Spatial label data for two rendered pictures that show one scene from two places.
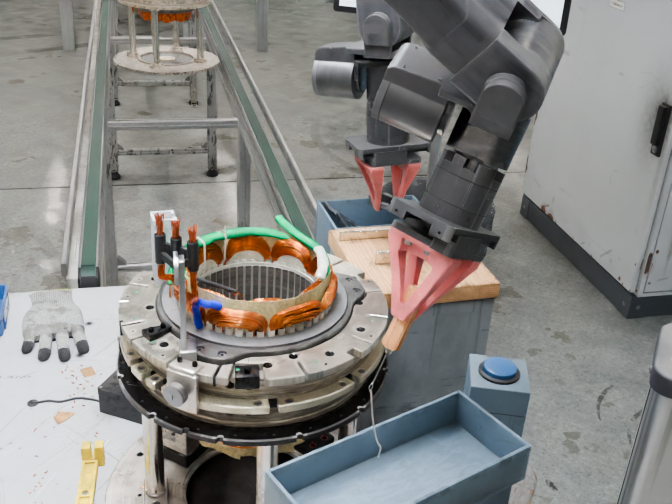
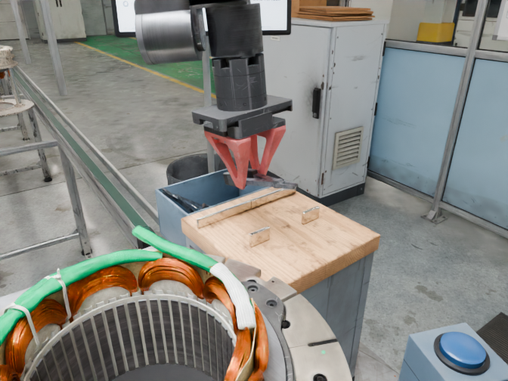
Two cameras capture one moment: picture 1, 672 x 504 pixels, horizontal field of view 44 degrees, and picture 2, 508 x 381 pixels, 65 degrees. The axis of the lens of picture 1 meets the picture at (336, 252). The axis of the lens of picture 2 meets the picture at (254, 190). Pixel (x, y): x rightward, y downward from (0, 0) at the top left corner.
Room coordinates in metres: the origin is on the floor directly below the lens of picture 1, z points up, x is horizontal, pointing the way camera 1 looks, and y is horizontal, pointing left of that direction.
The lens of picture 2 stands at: (0.64, 0.08, 1.35)
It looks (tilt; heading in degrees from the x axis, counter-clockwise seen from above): 26 degrees down; 340
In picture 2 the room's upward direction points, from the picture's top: straight up
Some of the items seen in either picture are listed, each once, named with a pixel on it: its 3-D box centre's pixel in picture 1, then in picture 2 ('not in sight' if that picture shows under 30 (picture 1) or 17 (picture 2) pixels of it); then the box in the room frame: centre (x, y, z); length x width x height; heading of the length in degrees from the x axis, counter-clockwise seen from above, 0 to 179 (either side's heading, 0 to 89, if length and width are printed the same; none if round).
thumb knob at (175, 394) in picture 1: (175, 394); not in sight; (0.69, 0.16, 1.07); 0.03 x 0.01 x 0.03; 69
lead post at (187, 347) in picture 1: (186, 307); not in sight; (0.74, 0.15, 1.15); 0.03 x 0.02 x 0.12; 13
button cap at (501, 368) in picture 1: (499, 367); (462, 348); (0.83, -0.21, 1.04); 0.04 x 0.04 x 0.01
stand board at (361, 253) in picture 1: (409, 262); (277, 233); (1.07, -0.11, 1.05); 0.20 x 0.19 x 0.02; 18
